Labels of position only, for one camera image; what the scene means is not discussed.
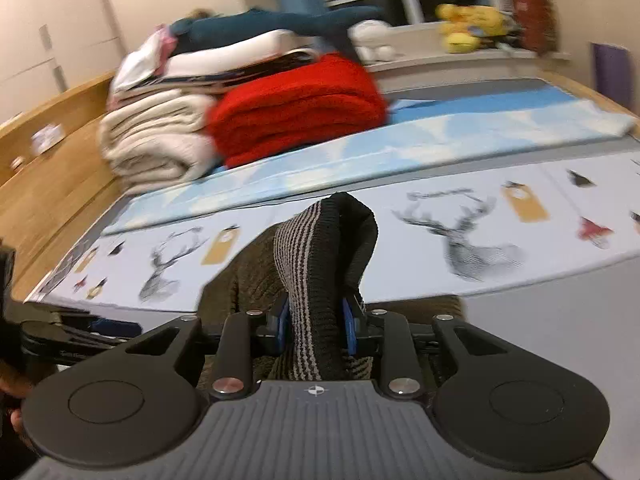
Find dark olive corduroy pants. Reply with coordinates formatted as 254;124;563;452
196;192;467;391

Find white deer print bedsheet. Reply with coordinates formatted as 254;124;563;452
43;148;639;479

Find cream folded blanket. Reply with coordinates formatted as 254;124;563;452
98;90;220;195

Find light blue patterned quilt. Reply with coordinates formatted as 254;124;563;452
103;80;634;235

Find dark striped folded cloth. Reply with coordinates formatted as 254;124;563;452
110;48;320;101

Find teal shark plush toy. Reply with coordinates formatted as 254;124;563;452
168;6;383;61

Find white pillow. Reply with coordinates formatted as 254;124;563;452
163;29;319;78

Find red folded blanket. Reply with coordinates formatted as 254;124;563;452
205;53;387;168

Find white window sill ledge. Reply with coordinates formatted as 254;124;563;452
368;23;570;93

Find yellow plush toy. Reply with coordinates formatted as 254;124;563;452
435;3;508;54

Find white plush toy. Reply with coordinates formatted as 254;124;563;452
348;20;397;65

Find dark red bag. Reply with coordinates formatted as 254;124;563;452
514;0;558;55

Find wooden bed frame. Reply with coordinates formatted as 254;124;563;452
0;73;120;299

